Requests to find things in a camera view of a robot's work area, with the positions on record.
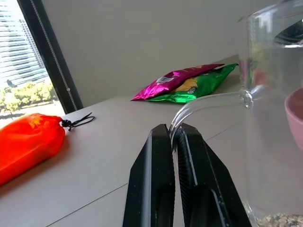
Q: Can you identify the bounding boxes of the magenta snack bag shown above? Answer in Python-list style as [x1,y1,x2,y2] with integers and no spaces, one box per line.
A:
[131,63,225,102]

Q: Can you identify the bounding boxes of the green snack bag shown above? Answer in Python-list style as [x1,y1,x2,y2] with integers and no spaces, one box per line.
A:
[144,62,239,105]

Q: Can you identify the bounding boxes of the pink bowl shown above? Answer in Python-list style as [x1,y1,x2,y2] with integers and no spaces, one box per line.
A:
[284,87,303,152]

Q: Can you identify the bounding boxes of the beaded blind pull chain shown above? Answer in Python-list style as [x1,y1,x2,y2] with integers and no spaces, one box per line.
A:
[30,0,77,111]

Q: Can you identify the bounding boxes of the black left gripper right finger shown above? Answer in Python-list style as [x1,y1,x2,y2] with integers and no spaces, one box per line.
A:
[174,122,252,227]

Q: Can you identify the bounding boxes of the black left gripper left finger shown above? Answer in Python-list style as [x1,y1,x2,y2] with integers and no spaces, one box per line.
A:
[122,123,176,227]

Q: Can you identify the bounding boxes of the oatmeal flakes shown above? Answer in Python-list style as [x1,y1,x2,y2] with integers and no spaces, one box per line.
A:
[255,212,303,227]

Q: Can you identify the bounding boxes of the orange drawstring pouch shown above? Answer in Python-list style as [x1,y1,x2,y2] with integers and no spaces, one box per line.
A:
[0,113,96,186]

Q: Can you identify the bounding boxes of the clear glass pitcher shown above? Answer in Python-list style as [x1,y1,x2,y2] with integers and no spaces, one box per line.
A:
[167,0,303,227]

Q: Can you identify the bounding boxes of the black window frame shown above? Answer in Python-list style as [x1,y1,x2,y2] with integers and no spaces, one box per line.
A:
[17,0,84,114]

